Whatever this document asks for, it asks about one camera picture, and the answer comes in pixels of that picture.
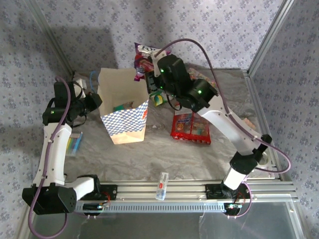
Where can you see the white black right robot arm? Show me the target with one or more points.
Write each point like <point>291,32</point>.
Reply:
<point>224,122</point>

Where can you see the large red candy bag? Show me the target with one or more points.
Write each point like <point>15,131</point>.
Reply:
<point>189,129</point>

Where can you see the blue checkered paper bag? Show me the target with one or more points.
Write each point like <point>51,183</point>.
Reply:
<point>124,124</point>

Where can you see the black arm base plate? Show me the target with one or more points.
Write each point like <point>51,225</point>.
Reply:
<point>111,191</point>
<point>213,191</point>

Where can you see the aluminium side rail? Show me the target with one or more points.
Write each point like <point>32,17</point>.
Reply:
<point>259,107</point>

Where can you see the aluminium frame post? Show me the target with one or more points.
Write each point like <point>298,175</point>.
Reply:
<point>51,37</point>
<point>270,37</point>

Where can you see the purple snack packet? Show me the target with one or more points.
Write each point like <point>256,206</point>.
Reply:
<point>143,64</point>

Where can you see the small orange white snack packet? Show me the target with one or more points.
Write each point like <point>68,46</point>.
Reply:
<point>249,123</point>

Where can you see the clear plastic blister pack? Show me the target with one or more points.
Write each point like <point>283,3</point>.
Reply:
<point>162,185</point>

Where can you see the colourful fruit candy bag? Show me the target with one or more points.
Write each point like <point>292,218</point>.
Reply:
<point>197,74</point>

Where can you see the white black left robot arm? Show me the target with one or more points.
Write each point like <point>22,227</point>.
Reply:
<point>54,149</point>

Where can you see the teal snack packet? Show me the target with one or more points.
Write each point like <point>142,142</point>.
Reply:
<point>119,108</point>

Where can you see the pack of coloured pens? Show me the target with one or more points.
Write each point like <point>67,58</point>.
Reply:
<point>74,145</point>

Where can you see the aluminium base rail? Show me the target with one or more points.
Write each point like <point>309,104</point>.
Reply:
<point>139,190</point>

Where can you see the small green circuit board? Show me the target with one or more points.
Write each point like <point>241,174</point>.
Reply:
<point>233,206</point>
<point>96,206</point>

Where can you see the green snack packet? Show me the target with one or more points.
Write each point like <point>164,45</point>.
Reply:
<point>158,99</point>

